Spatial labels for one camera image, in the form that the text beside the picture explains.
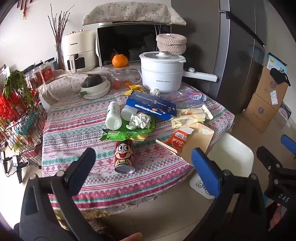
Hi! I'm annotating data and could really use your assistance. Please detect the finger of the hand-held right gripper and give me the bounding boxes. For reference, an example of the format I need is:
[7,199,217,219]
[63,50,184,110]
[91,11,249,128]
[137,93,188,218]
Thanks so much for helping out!
[256,146,285,174]
[280,134,296,161]

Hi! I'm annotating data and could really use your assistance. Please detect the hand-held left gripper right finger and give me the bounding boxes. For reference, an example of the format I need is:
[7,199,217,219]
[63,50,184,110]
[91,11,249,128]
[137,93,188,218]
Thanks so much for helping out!
[183,148,267,241]

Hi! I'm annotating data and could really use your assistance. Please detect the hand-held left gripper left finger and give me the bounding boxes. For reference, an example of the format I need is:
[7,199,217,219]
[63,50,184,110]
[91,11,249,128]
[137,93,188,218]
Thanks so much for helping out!
[20,147,111,241]

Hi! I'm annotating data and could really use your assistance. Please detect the red cartoon face drink can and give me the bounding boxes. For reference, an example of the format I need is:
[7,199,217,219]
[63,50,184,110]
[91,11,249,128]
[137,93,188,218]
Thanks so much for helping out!
[114,138,136,174]

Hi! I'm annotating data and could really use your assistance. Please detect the translucent plastic cup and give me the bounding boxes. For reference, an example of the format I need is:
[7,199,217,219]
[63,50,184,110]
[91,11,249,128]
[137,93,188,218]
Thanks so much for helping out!
[121,105,139,121]

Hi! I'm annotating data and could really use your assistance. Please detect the person's left hand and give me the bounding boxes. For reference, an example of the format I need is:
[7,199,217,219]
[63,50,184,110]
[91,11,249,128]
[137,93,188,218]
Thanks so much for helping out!
[120,232,143,241]

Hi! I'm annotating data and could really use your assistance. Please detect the round printed package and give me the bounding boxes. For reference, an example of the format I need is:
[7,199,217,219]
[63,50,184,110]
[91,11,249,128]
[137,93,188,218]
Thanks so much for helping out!
[278,101,292,121]

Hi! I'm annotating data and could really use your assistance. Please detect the torn cardboard carton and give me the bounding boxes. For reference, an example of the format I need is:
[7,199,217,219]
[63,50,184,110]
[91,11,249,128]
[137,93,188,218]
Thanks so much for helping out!
[156,122,215,166]

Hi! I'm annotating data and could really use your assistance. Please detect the white plastic chair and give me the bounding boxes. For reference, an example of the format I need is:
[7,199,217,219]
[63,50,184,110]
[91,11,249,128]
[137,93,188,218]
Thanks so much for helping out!
[189,132,255,200]

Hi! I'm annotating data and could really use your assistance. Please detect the patterned striped tablecloth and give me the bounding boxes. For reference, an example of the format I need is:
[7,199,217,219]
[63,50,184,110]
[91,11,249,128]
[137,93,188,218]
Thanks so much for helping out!
[41,79,236,210]

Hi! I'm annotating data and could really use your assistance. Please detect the large cardboard box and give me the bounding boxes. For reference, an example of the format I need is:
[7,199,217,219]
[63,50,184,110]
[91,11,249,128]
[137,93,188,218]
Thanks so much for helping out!
[243,93,278,134]

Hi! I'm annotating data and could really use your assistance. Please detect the red drink carton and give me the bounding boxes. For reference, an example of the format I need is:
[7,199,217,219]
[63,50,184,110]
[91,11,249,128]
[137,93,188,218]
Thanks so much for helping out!
[166,129,195,155]

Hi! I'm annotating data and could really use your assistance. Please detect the green snack bag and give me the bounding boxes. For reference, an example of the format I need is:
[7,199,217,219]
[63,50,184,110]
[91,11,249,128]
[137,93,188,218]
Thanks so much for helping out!
[100,115,156,142]

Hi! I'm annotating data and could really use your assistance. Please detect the cream snack wrapper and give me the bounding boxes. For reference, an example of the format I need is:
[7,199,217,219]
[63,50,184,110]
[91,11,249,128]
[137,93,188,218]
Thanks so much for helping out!
[177,105,213,120]
[171,116,206,129]

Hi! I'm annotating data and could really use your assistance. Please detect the white milk bottle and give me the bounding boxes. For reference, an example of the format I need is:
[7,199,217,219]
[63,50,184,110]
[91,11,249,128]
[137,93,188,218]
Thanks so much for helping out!
[105,101,122,130]

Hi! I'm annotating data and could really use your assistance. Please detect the black object on box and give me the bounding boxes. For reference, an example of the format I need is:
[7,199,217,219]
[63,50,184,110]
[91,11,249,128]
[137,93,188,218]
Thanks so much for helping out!
[270,67,291,87]

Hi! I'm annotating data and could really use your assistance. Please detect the crumpled grey paper ball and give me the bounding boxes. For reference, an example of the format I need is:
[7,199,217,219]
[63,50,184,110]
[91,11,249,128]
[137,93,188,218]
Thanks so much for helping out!
[126,113,152,130]

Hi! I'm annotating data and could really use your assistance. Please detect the clear plastic water bottle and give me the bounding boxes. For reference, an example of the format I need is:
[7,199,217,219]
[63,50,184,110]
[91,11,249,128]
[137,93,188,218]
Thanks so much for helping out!
[162,90,207,104]

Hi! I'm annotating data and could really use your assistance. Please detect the white ceramic bowl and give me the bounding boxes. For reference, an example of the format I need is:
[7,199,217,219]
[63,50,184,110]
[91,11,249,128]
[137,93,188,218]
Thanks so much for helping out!
[80,76,111,93]

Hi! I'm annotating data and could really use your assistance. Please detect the floral white cloth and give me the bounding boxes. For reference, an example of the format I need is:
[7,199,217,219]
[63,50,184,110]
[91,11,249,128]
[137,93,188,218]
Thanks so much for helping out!
[38,74,93,105]

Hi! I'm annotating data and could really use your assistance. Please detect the blue product box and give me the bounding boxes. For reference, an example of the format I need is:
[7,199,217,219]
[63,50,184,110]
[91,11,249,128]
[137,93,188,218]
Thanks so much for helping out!
[266,52,288,75]

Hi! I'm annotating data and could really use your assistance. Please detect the dark green pumpkin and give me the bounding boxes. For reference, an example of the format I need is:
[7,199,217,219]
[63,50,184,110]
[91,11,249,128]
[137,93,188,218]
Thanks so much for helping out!
[83,74,103,88]

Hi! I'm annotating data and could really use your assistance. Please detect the blue cookie box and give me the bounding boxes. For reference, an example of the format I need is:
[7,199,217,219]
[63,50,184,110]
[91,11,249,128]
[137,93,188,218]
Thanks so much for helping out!
[125,90,177,121]

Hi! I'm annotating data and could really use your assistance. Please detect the red hanging decorations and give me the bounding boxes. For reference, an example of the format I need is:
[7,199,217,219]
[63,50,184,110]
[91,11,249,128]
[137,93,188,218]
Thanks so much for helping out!
[0,91,25,121]

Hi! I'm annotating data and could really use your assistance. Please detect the yellow crumpled wrapper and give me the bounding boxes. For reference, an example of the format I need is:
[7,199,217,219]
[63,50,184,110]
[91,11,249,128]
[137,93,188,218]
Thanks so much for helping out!
[124,84,145,95]

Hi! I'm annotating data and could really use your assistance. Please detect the red labelled jars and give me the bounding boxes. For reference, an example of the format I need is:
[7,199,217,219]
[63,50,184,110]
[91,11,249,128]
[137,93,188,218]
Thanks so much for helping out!
[34,63,55,84]

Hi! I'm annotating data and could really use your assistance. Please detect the glass teapot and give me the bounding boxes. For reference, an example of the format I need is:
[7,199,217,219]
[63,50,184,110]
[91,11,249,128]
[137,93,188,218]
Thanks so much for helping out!
[108,63,142,90]

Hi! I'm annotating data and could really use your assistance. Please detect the green hanging plant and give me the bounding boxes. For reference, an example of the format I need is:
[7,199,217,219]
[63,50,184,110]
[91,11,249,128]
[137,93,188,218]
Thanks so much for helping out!
[3,70,33,105]

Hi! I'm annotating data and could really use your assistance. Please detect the grey refrigerator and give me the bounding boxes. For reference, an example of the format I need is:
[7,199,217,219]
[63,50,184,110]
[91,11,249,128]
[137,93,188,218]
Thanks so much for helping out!
[171,0,267,114]

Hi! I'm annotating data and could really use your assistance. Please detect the glass vase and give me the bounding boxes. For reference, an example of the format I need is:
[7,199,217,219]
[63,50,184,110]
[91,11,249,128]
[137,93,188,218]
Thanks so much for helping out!
[55,44,65,70]

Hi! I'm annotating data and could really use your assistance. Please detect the large orange mandarin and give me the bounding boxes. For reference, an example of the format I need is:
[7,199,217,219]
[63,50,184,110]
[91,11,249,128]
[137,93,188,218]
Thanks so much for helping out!
[112,53,128,68]

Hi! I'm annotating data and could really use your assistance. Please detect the white electric cooking pot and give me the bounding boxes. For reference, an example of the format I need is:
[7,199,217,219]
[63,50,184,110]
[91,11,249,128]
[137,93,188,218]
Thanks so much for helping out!
[139,51,218,91]

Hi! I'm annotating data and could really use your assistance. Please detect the white air fryer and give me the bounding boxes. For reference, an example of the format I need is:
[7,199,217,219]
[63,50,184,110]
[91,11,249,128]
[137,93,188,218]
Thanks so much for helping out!
[61,30,97,74]

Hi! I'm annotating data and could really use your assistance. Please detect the woven lidded basket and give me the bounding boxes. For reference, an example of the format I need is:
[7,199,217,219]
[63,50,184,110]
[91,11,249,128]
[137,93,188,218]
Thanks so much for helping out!
[156,33,187,56]

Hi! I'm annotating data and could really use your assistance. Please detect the black microwave oven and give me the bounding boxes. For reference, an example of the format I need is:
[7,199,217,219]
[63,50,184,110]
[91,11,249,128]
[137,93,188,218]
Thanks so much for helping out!
[96,23,173,68]

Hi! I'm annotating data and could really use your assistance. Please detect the dry branches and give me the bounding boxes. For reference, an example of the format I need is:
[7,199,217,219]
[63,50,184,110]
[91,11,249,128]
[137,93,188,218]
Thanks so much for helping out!
[47,4,70,47]

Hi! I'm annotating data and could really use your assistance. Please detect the floral microwave cover cloth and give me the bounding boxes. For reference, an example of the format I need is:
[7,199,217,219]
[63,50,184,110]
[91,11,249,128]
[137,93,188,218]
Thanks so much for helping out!
[83,2,187,26]

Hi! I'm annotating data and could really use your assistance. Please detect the black wire rack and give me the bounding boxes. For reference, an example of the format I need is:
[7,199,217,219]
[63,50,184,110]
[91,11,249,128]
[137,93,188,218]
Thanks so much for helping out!
[0,62,48,168]

